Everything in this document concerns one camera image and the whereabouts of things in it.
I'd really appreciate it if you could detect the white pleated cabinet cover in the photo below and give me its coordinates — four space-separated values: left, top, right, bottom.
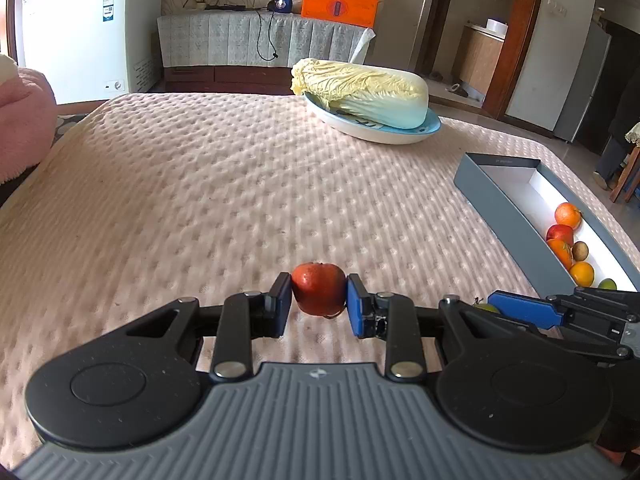
157 12 368 68

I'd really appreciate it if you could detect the pink plush toy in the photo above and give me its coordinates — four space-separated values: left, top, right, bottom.
0 55 57 183

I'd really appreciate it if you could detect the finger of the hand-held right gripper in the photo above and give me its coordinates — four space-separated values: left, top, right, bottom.
487 287 640 331
520 324 632 361

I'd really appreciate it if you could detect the napa cabbage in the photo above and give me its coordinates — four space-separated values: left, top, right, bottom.
291 57 431 130

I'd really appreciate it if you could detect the small red apple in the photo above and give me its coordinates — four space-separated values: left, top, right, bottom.
546 224 575 246
291 261 347 318

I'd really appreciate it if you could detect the dark wooden television cabinet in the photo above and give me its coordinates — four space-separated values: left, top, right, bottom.
165 65 296 94

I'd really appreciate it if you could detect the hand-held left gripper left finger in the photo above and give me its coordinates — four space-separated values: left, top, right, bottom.
125 272 294 380

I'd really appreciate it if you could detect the white chest freezer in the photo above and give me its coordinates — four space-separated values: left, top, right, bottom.
22 0 163 106

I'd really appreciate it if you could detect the light blue plate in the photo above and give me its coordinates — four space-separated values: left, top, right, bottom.
303 91 442 145

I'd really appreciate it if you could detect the yellowish orange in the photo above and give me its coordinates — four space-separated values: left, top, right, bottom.
569 261 596 288

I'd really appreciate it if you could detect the black power cable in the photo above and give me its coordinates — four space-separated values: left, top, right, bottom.
256 10 279 61

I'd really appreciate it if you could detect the wooden kitchen cabinet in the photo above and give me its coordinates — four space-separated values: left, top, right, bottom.
457 25 505 96

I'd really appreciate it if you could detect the wooden chair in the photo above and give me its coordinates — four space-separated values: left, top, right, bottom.
612 142 640 203

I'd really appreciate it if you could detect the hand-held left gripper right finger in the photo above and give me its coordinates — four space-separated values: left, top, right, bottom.
346 273 526 380

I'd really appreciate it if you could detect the grey box with white inside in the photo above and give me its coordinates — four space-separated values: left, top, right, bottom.
454 152 640 301

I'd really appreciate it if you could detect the grey refrigerator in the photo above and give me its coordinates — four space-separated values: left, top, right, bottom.
552 22 613 143

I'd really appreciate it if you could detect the stemmed orange tangerine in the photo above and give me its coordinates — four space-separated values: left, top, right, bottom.
554 202 583 229
546 238 573 271

